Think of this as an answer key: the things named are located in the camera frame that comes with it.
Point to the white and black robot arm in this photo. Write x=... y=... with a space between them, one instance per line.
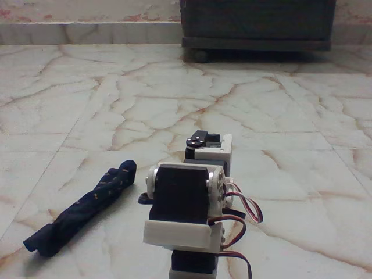
x=178 y=191

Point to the black cabinet caster wheel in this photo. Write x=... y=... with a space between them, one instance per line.
x=199 y=55

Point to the dark wooden cabinet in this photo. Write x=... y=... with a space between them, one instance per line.
x=255 y=20

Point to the navy blue patterned sock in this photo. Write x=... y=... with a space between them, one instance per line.
x=87 y=203

